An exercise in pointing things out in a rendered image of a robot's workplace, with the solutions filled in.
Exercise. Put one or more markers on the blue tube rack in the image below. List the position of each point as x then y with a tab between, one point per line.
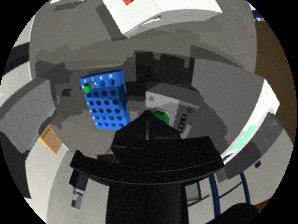
110	95

